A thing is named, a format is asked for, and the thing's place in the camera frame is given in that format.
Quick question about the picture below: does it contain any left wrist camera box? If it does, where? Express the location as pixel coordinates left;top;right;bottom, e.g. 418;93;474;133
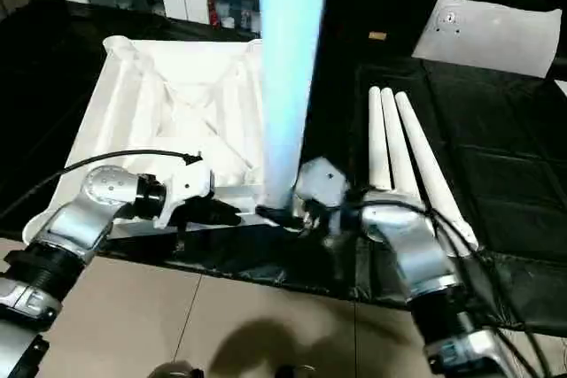
158;158;216;230

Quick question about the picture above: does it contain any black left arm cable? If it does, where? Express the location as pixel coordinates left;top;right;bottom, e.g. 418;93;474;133
0;149;204;222

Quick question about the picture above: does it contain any white plastic bag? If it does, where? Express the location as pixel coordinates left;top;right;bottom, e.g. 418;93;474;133
411;0;564;79

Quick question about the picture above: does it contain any black work mat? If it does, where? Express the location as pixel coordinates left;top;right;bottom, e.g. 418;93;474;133
0;0;567;336

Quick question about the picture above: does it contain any white plastic table top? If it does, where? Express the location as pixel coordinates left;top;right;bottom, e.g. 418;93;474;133
21;35;304;243

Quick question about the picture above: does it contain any white plastic table leg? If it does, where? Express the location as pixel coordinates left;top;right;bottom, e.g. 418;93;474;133
257;0;334;212
393;91;480;252
380;88;426;204
367;86;396;193

